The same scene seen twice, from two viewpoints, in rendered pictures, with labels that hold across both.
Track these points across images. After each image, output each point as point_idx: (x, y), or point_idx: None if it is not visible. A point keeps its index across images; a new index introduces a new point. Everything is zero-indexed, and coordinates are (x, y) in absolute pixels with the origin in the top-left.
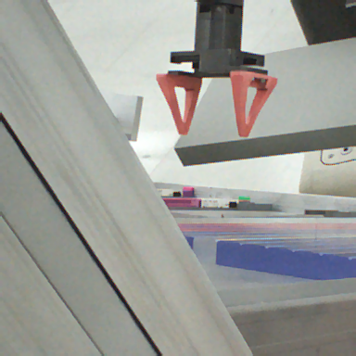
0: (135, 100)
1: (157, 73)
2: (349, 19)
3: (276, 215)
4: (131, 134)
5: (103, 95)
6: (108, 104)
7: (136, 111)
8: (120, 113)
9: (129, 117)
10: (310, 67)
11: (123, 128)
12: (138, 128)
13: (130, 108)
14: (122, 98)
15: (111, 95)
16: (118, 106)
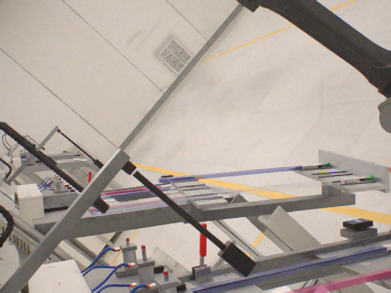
0: (385, 169)
1: (388, 168)
2: None
3: None
4: (385, 189)
5: (366, 164)
6: (369, 170)
7: (386, 176)
8: (377, 176)
9: (382, 179)
10: None
11: (379, 187)
12: (389, 184)
13: (382, 173)
14: (377, 167)
15: (371, 165)
16: (376, 171)
